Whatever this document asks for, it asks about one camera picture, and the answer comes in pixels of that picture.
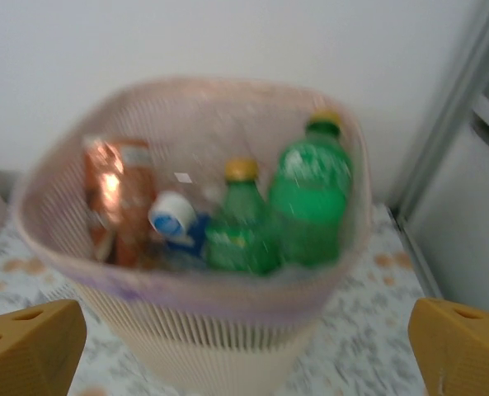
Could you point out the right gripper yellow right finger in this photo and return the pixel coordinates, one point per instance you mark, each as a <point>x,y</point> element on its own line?
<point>462,354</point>

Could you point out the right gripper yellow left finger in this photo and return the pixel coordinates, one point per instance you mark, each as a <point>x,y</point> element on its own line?
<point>25,354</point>

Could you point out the brown tea bottle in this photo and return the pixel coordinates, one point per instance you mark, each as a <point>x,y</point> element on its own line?
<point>116,198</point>

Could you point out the beige slatted plastic bin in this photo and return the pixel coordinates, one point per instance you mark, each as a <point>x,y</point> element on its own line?
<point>211,342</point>

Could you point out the clear unlabelled bottle white cap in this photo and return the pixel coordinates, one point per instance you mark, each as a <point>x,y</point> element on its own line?
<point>172,212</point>

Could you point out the crushed clear bottle blue label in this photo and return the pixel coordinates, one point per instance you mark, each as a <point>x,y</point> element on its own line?
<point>196,239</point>

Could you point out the green Sprite bottle yellow cap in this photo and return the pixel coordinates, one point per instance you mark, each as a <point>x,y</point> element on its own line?
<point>310,198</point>
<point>236,243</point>

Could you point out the floral table cloth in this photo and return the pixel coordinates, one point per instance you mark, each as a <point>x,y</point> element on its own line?
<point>351,330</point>

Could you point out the pink waste basket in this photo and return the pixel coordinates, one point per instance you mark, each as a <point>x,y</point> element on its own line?
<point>211,115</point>

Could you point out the aluminium extrusion frame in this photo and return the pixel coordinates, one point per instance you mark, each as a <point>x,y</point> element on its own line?
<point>446,123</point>

